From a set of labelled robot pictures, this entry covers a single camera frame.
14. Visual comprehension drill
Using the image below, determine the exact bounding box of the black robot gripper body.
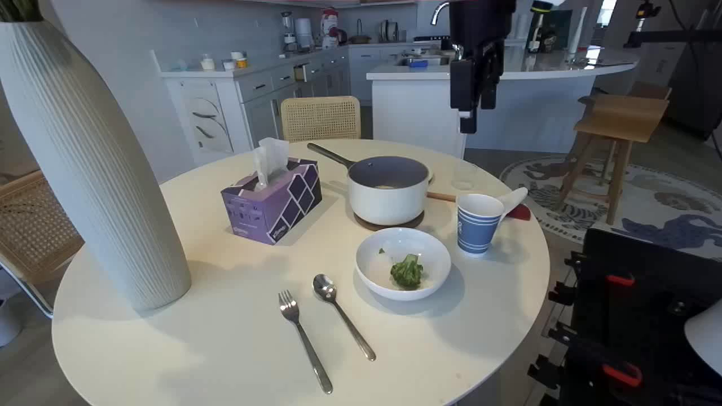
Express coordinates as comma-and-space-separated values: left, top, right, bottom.
448, 0, 516, 132

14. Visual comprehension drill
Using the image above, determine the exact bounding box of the tall white ribbed vase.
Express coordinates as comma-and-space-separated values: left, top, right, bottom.
0, 23, 192, 311

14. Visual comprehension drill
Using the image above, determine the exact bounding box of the wooden bar stool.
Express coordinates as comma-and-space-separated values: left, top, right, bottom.
560, 94, 668, 223

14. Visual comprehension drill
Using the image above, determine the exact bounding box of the purple tissue box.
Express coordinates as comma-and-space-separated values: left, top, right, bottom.
220, 138, 323, 245

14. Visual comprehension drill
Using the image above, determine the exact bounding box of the woven back chair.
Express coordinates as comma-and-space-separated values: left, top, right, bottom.
279, 94, 361, 142

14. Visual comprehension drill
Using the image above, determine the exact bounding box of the white pot with handle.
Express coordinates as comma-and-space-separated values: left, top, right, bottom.
308, 142, 431, 226

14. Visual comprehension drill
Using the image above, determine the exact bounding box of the white kitchen island counter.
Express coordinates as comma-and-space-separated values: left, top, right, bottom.
366, 45, 639, 157

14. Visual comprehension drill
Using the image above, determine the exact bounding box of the white bowl with greens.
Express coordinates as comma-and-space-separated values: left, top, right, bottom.
357, 228, 450, 302

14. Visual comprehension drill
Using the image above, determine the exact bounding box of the blue striped paper cup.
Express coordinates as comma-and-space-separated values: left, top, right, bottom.
455, 193, 503, 253

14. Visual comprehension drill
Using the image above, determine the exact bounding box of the silver fork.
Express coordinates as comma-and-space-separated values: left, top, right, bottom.
277, 290, 333, 391

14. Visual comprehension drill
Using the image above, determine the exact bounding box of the red spatula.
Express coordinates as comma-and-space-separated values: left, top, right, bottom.
508, 205, 529, 221

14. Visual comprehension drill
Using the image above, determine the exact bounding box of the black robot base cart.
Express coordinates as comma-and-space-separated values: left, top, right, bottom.
527, 230, 722, 406

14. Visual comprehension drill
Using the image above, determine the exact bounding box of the silver spoon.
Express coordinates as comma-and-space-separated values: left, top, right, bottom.
313, 272, 376, 361

